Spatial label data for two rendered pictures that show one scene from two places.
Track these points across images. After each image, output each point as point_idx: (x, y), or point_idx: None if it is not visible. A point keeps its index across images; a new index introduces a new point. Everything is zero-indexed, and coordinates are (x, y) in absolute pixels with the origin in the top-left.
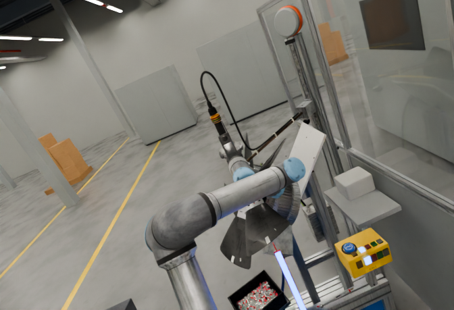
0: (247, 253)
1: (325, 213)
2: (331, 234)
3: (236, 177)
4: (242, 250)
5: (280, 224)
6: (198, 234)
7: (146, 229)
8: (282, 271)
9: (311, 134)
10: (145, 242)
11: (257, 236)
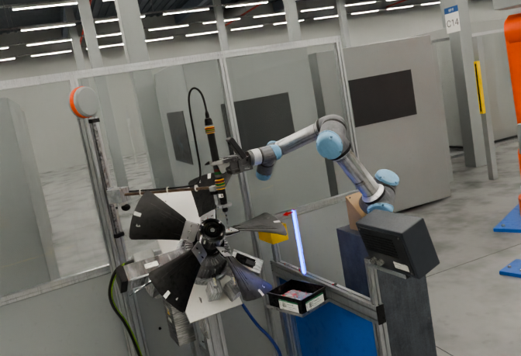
0: (284, 234)
1: None
2: None
3: (277, 146)
4: (255, 279)
5: (263, 216)
6: None
7: (336, 131)
8: (252, 316)
9: (171, 195)
10: (340, 139)
11: (270, 225)
